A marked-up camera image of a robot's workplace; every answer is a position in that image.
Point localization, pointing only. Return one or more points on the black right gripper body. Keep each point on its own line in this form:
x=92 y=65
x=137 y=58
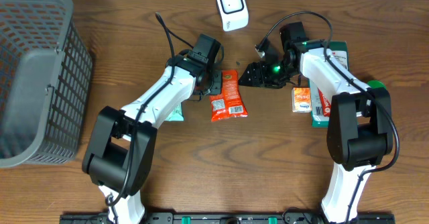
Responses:
x=278 y=73

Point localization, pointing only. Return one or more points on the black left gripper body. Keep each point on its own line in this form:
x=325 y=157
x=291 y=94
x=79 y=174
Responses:
x=216 y=86

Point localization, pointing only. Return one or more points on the red snack packet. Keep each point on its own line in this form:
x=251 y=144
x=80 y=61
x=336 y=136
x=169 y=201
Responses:
x=228 y=104

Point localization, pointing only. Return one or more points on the orange snack packet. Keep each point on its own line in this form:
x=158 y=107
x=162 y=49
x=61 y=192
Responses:
x=301 y=100

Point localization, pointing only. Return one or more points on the teal white snack packet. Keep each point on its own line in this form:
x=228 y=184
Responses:
x=176 y=114

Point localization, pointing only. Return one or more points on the green white packet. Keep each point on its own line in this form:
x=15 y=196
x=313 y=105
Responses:
x=341 y=53

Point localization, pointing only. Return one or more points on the red stick sachet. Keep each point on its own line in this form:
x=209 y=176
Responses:
x=326 y=106

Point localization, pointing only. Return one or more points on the green lid seasoning jar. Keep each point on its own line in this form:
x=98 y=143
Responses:
x=376 y=84

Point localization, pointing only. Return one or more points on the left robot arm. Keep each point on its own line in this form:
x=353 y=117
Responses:
x=121 y=148

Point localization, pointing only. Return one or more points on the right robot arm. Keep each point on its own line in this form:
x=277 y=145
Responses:
x=360 y=128

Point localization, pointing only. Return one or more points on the white barcode scanner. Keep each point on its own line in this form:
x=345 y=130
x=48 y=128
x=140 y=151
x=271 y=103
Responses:
x=234 y=14

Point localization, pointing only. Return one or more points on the grey plastic mesh basket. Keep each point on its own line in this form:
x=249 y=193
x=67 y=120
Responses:
x=45 y=82

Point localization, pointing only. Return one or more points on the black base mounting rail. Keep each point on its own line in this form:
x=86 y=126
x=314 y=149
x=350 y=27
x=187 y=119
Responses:
x=292 y=217

